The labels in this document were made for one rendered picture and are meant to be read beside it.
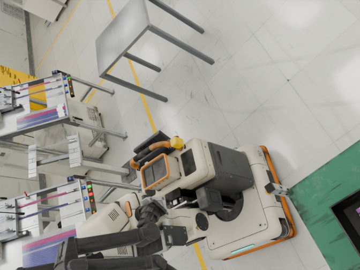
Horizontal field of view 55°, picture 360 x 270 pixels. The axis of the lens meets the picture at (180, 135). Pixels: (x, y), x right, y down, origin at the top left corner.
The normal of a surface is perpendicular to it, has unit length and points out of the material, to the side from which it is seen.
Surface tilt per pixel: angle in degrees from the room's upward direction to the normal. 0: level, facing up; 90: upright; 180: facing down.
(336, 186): 0
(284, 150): 0
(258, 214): 0
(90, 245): 89
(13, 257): 45
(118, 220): 90
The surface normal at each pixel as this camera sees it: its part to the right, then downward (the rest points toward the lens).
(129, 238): 0.65, -0.44
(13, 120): -0.07, -0.59
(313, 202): -0.71, -0.22
